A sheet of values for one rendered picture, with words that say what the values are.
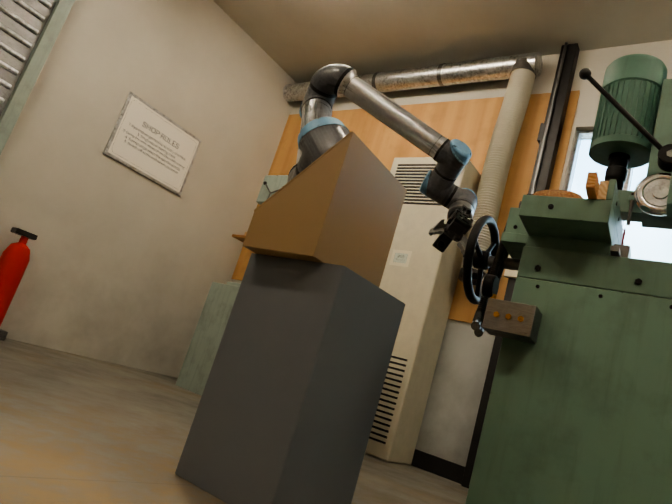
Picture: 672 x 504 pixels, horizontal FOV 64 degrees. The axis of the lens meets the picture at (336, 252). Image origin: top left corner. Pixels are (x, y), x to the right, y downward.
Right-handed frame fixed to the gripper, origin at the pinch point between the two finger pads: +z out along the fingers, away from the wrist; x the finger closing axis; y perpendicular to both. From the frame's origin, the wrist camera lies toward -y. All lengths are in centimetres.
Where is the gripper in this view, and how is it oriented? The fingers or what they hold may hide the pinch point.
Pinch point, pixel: (446, 247)
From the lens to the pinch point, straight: 180.2
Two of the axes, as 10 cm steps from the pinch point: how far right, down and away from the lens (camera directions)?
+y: 4.4, -6.8, -5.8
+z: -3.3, 4.8, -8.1
